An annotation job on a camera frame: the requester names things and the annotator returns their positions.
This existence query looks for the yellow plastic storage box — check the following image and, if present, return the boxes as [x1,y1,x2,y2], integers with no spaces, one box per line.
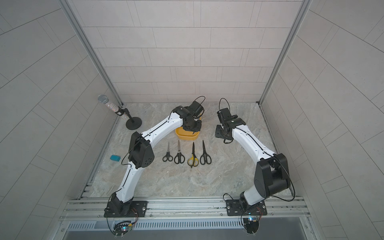
[175,127,200,141]

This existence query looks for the black bladed black scissors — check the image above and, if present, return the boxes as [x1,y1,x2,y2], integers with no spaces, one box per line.
[200,141,212,165]

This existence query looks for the yellow handled scissors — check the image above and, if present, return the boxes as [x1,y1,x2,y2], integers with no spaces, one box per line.
[188,143,199,168]

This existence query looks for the large black handled scissors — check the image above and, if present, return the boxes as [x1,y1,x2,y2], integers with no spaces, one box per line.
[174,141,185,164]

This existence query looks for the small black handled scissors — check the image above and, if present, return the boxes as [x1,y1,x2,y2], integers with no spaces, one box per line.
[162,143,174,162]

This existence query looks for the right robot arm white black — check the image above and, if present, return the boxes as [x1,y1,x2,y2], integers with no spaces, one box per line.
[215,108,292,212]

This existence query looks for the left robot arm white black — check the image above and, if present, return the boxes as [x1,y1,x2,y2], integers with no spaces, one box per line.
[104,101,204,218]

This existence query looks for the glitter microphone on black stand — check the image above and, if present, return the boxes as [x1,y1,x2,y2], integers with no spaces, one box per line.
[98,95,142,130]

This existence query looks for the teal sponge block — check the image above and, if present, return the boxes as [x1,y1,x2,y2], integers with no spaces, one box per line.
[110,155,121,162]

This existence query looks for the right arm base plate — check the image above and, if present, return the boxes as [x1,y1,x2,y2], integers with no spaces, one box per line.
[225,199,268,217]

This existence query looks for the aluminium mounting rail frame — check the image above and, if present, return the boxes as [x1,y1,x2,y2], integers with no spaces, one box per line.
[59,197,310,221]

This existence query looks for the right circuit board with wires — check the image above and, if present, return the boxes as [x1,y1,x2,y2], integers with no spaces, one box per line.
[242,216,260,235]

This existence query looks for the circuit board with wires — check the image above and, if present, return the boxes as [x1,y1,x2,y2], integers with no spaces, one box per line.
[113,221,133,238]
[242,216,260,235]

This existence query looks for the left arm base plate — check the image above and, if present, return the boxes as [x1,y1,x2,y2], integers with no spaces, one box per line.
[104,201,148,218]

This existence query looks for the left circuit board with wires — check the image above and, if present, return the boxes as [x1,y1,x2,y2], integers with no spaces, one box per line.
[113,221,133,238]

